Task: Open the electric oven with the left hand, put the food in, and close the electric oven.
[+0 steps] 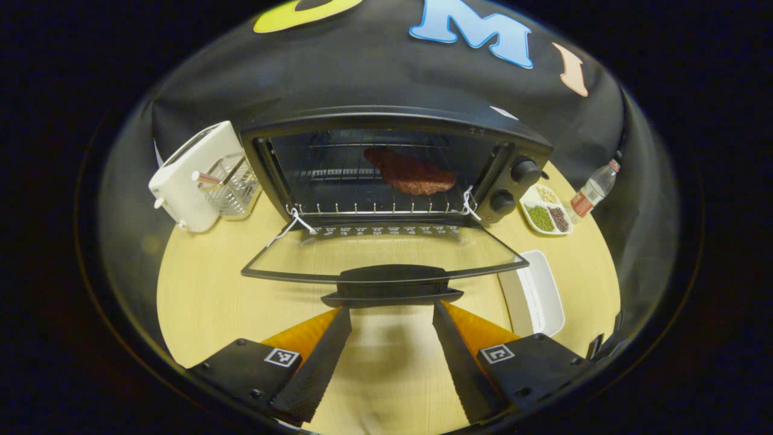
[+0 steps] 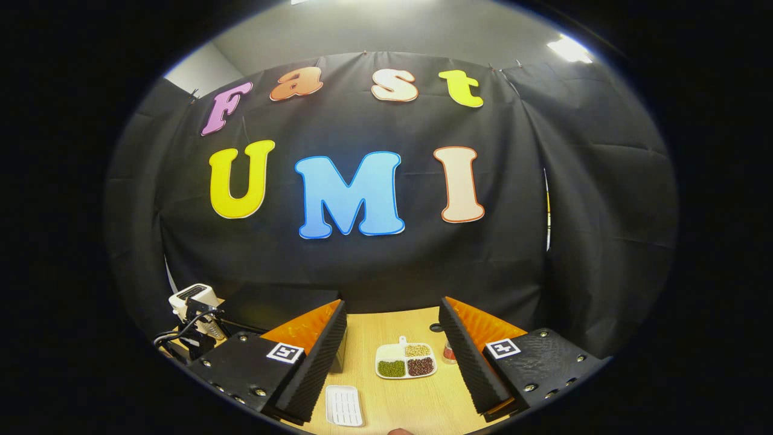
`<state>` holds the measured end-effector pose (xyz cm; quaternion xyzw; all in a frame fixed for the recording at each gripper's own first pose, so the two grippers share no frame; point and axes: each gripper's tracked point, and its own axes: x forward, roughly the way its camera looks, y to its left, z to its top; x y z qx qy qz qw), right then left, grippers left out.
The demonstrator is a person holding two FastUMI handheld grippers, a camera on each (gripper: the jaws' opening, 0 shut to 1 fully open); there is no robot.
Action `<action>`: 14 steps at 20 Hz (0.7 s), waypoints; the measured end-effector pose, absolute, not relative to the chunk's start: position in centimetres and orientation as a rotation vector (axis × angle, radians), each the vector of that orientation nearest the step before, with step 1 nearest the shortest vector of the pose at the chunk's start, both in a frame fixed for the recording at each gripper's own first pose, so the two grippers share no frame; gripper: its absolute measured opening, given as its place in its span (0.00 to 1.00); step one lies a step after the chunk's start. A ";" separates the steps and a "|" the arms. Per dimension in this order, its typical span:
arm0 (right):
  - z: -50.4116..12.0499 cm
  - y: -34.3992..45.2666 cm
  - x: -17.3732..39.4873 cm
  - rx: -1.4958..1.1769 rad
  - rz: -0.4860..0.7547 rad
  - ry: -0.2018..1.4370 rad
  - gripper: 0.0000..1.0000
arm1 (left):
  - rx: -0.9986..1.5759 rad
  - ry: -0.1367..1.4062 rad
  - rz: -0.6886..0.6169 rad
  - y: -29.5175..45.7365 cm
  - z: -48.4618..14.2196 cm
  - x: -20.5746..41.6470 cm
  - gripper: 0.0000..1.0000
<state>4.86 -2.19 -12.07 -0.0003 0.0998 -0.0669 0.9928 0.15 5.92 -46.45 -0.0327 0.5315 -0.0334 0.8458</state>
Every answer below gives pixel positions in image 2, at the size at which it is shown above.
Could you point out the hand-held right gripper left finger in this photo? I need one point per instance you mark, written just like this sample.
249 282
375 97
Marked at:
317 368

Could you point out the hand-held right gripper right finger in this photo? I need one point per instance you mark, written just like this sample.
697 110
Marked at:
471 362

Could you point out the black electric oven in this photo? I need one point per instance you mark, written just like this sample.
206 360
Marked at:
278 305

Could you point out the clear plastic bottle red label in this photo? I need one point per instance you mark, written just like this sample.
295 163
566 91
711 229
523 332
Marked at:
449 353

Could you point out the white toaster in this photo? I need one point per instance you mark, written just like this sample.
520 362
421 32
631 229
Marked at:
193 295

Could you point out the small white ribbed tray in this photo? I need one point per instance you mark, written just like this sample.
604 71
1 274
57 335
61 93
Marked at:
344 406

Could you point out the white divided plate of beans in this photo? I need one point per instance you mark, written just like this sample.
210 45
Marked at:
406 361

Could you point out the black backdrop cloth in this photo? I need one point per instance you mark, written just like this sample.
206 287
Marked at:
362 260

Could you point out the long ceiling light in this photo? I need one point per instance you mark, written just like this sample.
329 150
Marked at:
570 49

